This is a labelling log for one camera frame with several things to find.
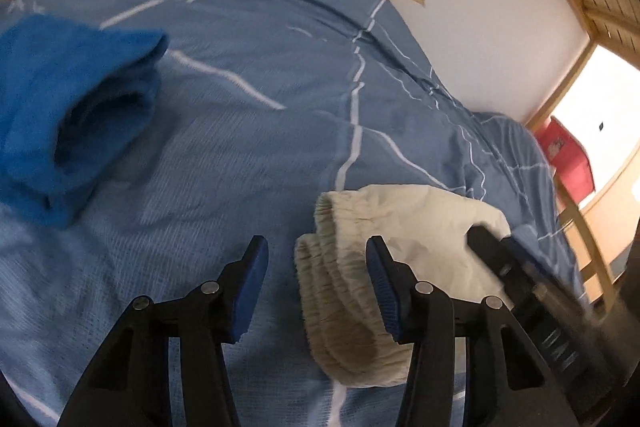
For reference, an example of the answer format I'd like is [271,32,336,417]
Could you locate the cream white pants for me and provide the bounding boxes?
[294,185,518,390]

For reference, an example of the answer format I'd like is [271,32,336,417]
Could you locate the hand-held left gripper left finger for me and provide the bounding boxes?
[56,235,270,427]

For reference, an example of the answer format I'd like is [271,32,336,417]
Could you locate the blue checked duvet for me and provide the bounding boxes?
[0,0,596,427]

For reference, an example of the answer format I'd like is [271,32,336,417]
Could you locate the wooden ladder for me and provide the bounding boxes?
[552,174,623,308]

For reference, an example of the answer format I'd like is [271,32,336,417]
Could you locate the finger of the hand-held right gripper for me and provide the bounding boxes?
[466,225,516,293]

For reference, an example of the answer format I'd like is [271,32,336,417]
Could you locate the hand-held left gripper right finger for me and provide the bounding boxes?
[365,236,586,427]

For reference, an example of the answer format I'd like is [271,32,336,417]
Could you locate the blue folded towel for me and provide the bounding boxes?
[0,13,170,229]

